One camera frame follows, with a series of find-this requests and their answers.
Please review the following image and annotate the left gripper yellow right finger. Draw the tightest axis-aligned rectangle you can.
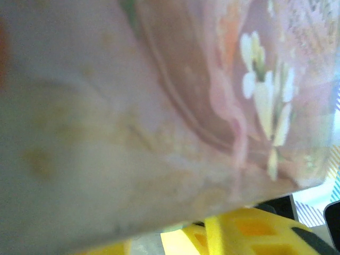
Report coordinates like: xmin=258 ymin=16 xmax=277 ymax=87
xmin=160 ymin=207 xmax=340 ymax=255

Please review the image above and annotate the pink fairy print tin box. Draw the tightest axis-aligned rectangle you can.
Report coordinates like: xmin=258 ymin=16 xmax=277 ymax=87
xmin=0 ymin=0 xmax=340 ymax=255

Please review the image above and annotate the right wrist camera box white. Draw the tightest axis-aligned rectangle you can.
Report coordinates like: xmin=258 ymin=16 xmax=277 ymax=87
xmin=323 ymin=200 xmax=340 ymax=252

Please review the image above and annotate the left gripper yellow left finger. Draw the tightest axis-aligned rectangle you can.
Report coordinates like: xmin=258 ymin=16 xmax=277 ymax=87
xmin=75 ymin=239 xmax=133 ymax=255

